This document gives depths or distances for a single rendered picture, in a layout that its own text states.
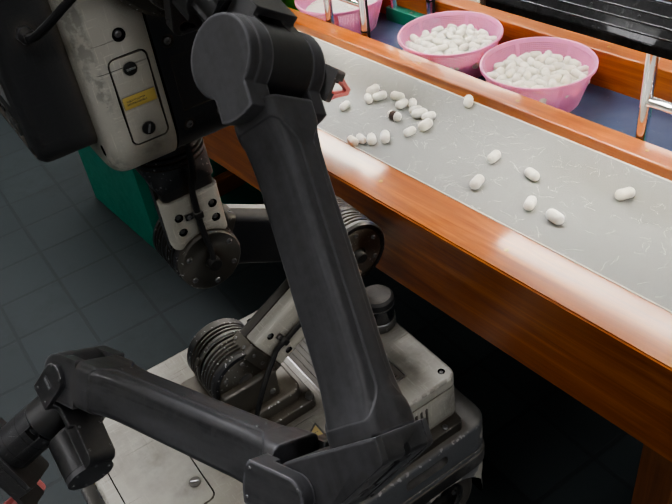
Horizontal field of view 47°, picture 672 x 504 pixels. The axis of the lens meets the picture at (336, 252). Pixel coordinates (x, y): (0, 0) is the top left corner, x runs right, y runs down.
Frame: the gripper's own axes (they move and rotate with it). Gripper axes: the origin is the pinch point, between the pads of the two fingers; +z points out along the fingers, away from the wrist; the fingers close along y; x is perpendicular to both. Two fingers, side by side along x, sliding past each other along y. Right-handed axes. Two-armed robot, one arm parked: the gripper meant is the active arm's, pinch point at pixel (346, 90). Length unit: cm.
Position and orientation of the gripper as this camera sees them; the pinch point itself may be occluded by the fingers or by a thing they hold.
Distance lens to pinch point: 163.3
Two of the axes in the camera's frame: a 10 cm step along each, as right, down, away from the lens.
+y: -6.3, -4.3, 6.4
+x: -4.0, 8.9, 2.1
